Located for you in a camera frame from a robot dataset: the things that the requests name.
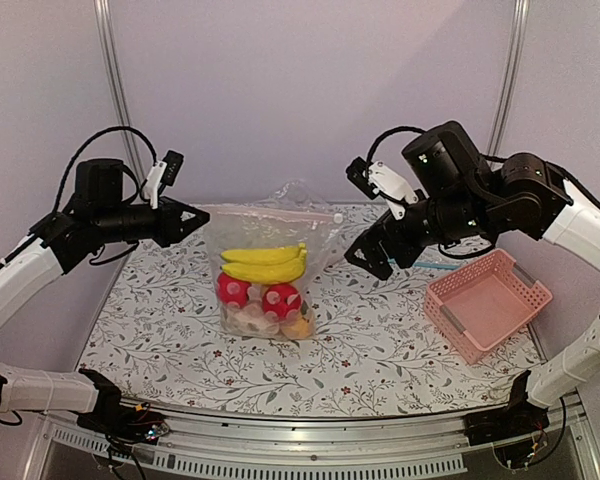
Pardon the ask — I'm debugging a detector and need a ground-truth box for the yellow toy pear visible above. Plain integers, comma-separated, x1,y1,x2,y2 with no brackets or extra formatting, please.
280,315,315,340

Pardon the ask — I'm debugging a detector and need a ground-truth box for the crumpled clear bag right back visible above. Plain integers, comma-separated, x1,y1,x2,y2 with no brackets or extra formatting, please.
428,236,495,263

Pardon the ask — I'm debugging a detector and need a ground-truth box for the clear zip top bag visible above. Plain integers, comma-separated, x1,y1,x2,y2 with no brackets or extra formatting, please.
203,205,344,341

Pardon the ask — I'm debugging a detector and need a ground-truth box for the floral tablecloth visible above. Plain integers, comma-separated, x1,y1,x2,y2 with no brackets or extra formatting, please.
79,233,541,417

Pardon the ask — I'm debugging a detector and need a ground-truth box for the white toy cauliflower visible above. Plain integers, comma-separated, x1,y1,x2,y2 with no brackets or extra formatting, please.
221,309,280,338

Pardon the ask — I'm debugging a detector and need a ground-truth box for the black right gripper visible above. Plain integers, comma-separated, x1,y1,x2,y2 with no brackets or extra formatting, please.
344,188,493,279

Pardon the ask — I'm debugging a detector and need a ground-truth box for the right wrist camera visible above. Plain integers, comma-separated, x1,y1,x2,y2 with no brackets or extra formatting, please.
346,157,419,220

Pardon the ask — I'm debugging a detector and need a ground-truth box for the clear bag at back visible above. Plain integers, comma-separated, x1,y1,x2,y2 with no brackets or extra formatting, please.
260,180,328,210

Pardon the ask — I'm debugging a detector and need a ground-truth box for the right aluminium post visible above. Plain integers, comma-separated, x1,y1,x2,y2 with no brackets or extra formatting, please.
487,0,531,156

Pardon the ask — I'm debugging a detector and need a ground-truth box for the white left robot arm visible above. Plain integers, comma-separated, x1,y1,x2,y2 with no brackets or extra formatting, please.
0,151,210,434

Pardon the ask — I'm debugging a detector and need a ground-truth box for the aluminium front rail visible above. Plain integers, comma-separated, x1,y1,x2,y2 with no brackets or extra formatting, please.
23,393,600,479

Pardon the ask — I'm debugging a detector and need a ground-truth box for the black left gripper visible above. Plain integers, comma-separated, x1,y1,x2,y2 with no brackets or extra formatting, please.
94,195,210,247

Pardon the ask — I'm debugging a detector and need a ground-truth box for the left aluminium post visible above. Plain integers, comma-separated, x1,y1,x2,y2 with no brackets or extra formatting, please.
93,0,145,177

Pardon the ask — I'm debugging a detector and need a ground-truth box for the aluminium post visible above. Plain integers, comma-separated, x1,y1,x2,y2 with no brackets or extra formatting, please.
93,0,145,177
487,0,531,156

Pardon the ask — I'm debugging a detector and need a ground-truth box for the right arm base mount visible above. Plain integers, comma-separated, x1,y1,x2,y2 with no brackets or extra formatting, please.
463,370,549,470

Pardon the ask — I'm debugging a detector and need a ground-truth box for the red toy apple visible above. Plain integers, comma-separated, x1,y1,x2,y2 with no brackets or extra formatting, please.
262,283,302,322

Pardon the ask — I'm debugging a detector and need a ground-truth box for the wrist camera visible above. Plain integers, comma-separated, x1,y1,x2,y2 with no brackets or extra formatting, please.
141,150,184,209
346,157,419,220

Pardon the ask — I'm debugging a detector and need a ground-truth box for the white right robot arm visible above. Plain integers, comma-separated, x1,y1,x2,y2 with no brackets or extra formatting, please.
345,121,600,280

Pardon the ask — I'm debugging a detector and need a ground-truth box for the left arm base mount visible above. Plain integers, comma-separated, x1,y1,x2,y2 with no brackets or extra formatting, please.
77,369,170,445

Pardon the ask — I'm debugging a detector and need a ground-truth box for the pink plastic basket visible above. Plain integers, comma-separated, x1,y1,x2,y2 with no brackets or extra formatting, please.
424,249,553,365

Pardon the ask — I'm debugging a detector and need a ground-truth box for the yellow toy banana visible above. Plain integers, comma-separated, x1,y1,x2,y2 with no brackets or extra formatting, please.
221,243,308,285

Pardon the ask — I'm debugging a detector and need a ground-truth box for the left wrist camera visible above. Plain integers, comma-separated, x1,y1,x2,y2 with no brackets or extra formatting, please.
141,150,184,209

